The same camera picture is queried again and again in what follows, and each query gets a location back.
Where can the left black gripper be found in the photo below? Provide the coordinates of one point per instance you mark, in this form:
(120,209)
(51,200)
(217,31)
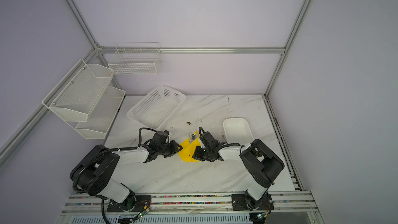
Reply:
(174,149)

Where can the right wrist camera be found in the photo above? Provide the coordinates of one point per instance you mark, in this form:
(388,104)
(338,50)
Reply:
(207,138)

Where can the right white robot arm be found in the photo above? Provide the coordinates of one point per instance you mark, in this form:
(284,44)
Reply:
(262,164)

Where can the aluminium front mounting rail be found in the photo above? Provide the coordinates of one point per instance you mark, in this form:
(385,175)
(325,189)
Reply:
(195,208)

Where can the white perforated plastic basket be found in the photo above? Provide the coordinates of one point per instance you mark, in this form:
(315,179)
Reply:
(156,108)

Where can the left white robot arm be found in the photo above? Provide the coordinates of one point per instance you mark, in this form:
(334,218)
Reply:
(93,174)

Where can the white rectangular plastic tray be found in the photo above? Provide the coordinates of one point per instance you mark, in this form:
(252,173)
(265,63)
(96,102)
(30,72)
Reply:
(237,130)

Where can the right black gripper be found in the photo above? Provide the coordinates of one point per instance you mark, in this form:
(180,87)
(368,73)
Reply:
(196,155)

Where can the white wire wall basket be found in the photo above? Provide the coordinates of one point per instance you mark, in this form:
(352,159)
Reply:
(136,58)

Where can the white two-tier mesh shelf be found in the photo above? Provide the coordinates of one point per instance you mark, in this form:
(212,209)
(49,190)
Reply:
(86,101)

